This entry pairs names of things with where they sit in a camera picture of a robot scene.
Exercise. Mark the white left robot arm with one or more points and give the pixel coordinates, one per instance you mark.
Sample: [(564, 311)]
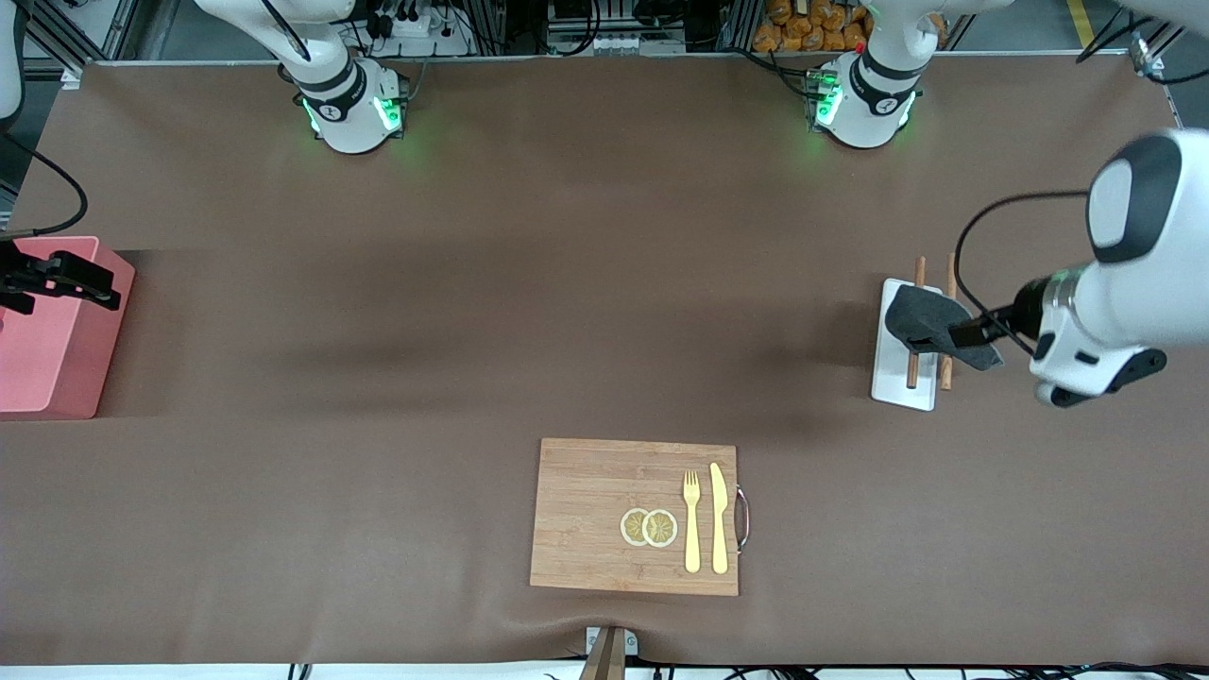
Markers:
[(1143, 293)]

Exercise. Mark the yellow fork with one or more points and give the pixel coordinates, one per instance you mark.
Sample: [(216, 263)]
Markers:
[(692, 538)]

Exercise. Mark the orange bread pile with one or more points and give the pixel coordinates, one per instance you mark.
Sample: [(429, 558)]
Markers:
[(812, 28)]

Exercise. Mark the lemon slice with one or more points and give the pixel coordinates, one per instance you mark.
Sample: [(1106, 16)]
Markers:
[(631, 527), (661, 529)]

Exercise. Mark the white chopstick rack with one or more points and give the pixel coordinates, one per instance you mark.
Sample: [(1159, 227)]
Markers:
[(893, 378)]

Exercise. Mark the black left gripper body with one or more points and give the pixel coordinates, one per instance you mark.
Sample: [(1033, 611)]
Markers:
[(1026, 306)]

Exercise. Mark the yellow knife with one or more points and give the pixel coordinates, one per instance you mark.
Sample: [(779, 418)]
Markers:
[(719, 510)]

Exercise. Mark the aluminium corner post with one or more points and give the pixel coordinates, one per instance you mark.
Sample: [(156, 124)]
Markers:
[(1154, 66)]

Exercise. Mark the white power strip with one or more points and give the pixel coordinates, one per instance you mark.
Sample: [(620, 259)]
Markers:
[(416, 28)]

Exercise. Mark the grey microfibre cloth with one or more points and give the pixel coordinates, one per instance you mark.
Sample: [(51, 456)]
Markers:
[(921, 316)]

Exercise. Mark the bamboo cutting board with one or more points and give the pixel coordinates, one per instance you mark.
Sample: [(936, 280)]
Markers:
[(586, 510)]

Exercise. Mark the pink plastic box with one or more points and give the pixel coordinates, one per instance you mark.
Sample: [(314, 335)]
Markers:
[(57, 368)]

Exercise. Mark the metal table edge bracket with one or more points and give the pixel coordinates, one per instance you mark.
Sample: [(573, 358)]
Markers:
[(604, 652)]

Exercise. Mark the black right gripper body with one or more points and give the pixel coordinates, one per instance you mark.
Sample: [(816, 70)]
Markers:
[(21, 280)]

